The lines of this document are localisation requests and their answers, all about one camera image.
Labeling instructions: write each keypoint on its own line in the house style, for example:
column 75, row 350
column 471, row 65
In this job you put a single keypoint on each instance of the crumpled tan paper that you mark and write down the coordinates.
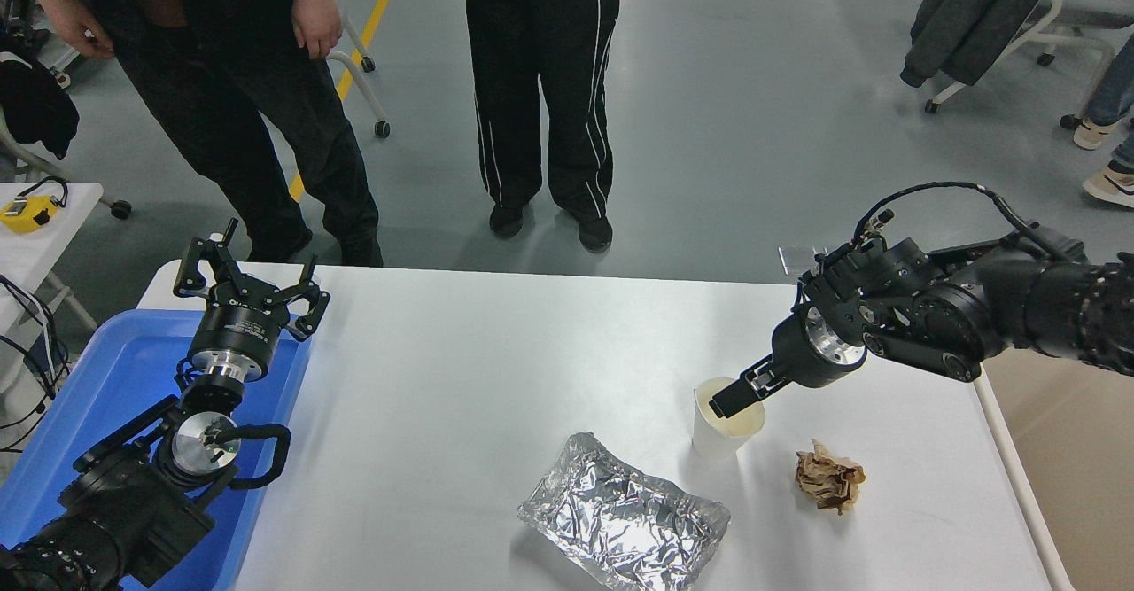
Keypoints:
column 828, row 478

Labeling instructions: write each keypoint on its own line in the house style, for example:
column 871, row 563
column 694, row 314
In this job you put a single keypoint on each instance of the person's right hand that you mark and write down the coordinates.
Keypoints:
column 78, row 31

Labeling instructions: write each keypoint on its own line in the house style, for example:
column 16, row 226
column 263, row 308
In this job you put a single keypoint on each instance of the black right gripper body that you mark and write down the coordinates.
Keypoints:
column 793, row 356

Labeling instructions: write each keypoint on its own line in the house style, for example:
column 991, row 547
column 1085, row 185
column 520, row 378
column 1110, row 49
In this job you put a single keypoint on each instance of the person in plain black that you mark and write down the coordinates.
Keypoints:
column 230, row 95

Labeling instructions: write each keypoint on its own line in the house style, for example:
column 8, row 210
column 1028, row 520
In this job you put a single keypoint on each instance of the dark grey jacket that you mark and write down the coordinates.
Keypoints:
column 974, row 6

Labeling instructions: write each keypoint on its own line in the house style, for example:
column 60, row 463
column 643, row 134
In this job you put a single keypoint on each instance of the person's left hand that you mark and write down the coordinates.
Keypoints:
column 317, row 24

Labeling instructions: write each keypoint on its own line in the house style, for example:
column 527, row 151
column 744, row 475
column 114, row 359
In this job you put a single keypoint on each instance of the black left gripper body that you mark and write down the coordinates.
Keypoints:
column 237, row 330

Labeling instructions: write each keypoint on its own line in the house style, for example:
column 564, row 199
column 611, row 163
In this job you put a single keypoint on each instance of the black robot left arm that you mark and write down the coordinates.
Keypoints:
column 133, row 502

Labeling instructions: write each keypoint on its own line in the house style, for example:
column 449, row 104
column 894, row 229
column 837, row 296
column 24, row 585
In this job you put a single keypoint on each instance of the small white side table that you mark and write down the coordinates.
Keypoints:
column 53, row 245

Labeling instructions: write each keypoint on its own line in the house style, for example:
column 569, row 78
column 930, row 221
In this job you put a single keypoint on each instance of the white chair under jacket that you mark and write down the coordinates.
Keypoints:
column 1050, row 28

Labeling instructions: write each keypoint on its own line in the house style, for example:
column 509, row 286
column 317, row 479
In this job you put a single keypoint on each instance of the person in tan sneakers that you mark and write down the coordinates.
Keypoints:
column 1112, row 86

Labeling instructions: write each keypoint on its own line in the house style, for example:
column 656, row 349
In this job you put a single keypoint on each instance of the crumpled foil tray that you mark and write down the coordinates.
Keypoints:
column 620, row 511

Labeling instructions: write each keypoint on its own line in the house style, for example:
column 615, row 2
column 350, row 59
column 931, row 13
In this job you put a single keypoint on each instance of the blue plastic tray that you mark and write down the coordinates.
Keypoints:
column 115, row 369

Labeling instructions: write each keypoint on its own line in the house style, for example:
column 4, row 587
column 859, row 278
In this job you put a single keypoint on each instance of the white-framed caster chair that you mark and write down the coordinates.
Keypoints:
column 368, row 86

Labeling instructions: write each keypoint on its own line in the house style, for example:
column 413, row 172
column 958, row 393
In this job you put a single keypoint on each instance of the yellow handheld device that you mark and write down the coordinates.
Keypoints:
column 27, row 214

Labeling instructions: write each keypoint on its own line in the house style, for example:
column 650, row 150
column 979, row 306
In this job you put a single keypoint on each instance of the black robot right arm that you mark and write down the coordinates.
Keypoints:
column 966, row 307

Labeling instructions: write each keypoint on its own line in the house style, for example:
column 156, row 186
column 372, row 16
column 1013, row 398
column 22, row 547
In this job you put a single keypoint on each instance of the person in striped trousers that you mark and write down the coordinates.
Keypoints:
column 540, row 59

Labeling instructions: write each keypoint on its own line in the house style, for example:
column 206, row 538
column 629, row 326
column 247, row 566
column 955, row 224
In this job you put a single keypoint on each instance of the white paper cup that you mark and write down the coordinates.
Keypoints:
column 718, row 440

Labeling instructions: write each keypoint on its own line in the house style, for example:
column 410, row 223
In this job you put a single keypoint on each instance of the large pale bin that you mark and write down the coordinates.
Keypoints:
column 1063, row 467

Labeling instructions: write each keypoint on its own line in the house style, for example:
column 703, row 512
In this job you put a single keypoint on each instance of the black garment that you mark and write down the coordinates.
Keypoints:
column 31, row 104

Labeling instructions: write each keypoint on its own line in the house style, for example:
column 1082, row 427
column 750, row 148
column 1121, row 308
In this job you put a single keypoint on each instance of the clear floor plate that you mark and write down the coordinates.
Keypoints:
column 796, row 260

